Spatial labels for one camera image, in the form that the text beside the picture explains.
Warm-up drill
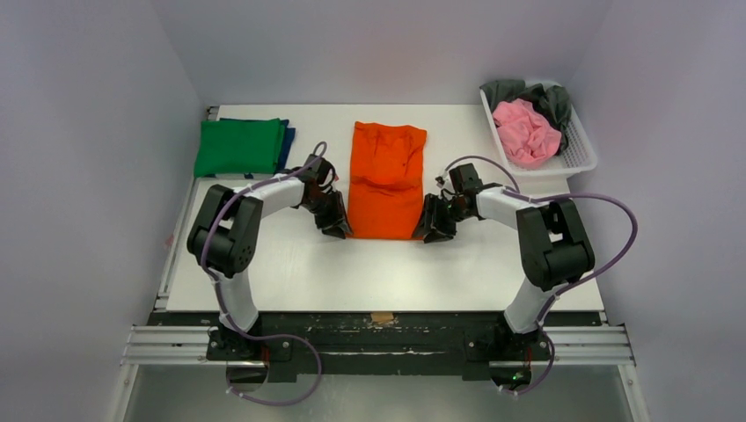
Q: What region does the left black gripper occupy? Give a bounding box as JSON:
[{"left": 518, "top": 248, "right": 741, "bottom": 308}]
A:
[{"left": 302, "top": 190, "right": 351, "bottom": 239}]

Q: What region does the orange t shirt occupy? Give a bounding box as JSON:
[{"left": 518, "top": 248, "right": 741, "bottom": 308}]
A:
[{"left": 347, "top": 121, "right": 428, "bottom": 240}]

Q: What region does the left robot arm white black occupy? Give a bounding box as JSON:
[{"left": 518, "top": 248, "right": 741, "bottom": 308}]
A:
[{"left": 186, "top": 154, "right": 353, "bottom": 360}]

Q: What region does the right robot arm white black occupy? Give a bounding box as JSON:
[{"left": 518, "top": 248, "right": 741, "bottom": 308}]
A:
[{"left": 413, "top": 164, "right": 596, "bottom": 358}]

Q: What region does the brown tape piece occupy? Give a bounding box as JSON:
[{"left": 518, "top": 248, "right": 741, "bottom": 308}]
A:
[{"left": 370, "top": 312, "right": 396, "bottom": 325}]

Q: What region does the folded blue t shirt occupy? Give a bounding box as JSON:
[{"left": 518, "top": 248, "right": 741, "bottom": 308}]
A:
[{"left": 209, "top": 119, "right": 296, "bottom": 174}]

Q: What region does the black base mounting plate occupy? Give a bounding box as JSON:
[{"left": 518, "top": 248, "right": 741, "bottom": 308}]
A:
[{"left": 147, "top": 312, "right": 601, "bottom": 388}]

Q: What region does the folded green t shirt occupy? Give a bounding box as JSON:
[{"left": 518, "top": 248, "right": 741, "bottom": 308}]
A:
[{"left": 193, "top": 119, "right": 286, "bottom": 178}]

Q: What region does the pink t shirt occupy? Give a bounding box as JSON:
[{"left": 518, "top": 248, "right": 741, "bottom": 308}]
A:
[{"left": 492, "top": 98, "right": 562, "bottom": 170}]

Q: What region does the white plastic basket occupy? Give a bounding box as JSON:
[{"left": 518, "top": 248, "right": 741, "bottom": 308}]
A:
[{"left": 479, "top": 79, "right": 597, "bottom": 178}]

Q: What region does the dark grey t shirt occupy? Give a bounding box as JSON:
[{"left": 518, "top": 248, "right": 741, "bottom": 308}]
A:
[{"left": 479, "top": 79, "right": 572, "bottom": 156}]

